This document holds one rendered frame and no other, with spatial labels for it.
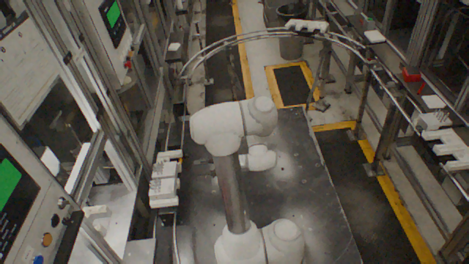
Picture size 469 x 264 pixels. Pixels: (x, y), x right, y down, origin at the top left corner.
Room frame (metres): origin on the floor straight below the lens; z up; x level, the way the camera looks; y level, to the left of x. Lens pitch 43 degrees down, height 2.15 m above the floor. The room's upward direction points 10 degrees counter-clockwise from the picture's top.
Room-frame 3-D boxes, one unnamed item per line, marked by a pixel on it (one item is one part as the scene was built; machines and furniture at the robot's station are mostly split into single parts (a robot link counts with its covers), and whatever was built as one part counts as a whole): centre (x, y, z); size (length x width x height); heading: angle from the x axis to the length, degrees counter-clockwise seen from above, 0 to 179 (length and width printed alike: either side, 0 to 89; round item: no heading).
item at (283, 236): (0.65, -0.16, 0.85); 0.18 x 0.16 x 0.22; 90
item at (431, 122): (1.15, -1.12, 0.92); 0.13 x 0.10 x 0.09; 86
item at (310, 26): (2.64, -0.87, 0.84); 0.37 x 0.14 x 0.10; 54
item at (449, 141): (1.04, -1.12, 0.84); 0.37 x 0.14 x 0.10; 176
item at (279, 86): (2.97, -0.84, 0.01); 1.00 x 0.55 x 0.01; 176
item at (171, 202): (1.12, 0.38, 0.84); 0.36 x 0.14 x 0.10; 176
